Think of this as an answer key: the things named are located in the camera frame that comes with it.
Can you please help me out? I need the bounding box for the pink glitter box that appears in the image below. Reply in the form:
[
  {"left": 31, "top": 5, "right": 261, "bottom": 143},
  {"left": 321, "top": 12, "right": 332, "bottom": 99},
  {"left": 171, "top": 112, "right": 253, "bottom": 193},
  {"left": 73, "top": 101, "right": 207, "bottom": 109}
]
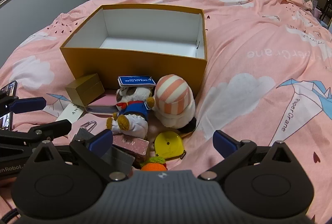
[{"left": 111, "top": 134, "right": 150, "bottom": 162}]

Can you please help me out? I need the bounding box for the blue card tag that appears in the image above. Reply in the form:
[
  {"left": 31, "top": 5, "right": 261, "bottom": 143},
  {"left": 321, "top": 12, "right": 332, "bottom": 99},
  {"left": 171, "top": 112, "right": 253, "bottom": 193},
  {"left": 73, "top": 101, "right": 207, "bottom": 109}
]
[{"left": 117, "top": 75, "right": 157, "bottom": 87}]

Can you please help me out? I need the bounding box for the black coiled cable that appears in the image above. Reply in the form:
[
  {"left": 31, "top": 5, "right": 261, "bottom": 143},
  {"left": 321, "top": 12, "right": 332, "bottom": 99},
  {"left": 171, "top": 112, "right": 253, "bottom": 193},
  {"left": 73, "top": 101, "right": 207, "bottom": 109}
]
[{"left": 0, "top": 208, "right": 20, "bottom": 222}]

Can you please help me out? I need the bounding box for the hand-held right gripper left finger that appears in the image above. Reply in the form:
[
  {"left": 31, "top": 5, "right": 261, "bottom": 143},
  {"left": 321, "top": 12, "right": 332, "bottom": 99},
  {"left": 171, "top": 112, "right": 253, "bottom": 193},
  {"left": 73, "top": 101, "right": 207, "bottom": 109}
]
[{"left": 24, "top": 129, "right": 129, "bottom": 183}]

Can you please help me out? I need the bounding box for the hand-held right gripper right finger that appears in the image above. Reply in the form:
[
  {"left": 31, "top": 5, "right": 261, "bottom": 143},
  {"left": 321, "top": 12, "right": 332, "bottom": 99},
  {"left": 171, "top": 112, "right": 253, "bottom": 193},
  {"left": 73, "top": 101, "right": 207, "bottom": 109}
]
[{"left": 198, "top": 130, "right": 304, "bottom": 183}]

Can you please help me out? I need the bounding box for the dark grey box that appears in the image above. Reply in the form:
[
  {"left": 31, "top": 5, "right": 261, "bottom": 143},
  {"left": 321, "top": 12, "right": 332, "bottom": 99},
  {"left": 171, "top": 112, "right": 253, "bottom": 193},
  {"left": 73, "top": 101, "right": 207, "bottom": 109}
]
[{"left": 71, "top": 127, "right": 136, "bottom": 176}]

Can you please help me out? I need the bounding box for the pink case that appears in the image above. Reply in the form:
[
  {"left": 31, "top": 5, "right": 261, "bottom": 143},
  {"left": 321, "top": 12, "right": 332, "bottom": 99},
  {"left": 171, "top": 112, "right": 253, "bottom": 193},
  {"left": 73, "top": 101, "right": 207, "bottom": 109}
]
[{"left": 83, "top": 93, "right": 121, "bottom": 117}]

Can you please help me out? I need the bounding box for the pale carabiner clip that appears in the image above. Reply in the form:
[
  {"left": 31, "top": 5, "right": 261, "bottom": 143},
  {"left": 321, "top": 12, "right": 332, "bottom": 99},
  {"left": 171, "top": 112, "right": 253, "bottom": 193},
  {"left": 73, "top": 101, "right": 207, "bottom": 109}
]
[{"left": 80, "top": 121, "right": 97, "bottom": 132}]

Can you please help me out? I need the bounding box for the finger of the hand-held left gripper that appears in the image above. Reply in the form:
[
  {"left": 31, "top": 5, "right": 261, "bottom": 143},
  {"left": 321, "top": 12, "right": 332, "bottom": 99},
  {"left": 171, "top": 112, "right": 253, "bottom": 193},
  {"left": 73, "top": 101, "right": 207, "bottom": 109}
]
[
  {"left": 0, "top": 95, "right": 47, "bottom": 114},
  {"left": 0, "top": 120, "right": 72, "bottom": 147}
]

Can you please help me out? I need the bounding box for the plush toy with striped hat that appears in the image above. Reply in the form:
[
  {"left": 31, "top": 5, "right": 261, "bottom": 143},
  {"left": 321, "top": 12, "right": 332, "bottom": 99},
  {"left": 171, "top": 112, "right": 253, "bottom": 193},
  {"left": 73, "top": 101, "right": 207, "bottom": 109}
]
[{"left": 152, "top": 74, "right": 198, "bottom": 133}]

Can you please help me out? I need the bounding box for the orange cardboard box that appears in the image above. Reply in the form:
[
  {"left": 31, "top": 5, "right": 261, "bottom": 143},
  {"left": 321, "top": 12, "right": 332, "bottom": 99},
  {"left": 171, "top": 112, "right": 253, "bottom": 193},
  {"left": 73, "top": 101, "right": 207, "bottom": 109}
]
[{"left": 60, "top": 4, "right": 208, "bottom": 100}]

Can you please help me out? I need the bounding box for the pink printed duvet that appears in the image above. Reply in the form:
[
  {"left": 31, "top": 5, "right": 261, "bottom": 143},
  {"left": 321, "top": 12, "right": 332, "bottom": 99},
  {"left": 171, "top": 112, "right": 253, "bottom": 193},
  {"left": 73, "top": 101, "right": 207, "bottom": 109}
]
[{"left": 0, "top": 0, "right": 332, "bottom": 224}]

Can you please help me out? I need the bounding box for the orange crochet ball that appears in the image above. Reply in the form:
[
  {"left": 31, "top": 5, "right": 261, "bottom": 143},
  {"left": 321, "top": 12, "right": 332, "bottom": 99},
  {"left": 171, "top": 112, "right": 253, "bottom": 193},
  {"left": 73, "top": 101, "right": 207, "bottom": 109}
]
[{"left": 140, "top": 156, "right": 168, "bottom": 172}]

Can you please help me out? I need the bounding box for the white box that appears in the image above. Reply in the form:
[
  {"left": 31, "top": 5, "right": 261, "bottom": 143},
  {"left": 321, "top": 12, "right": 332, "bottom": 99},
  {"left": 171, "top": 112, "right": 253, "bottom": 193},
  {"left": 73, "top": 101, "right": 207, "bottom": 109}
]
[{"left": 56, "top": 103, "right": 84, "bottom": 123}]

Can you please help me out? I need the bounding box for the small gold box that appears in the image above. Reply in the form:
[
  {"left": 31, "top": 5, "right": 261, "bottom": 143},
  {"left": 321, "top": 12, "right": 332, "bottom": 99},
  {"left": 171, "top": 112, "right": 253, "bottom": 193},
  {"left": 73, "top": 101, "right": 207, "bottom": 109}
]
[{"left": 65, "top": 73, "right": 105, "bottom": 107}]

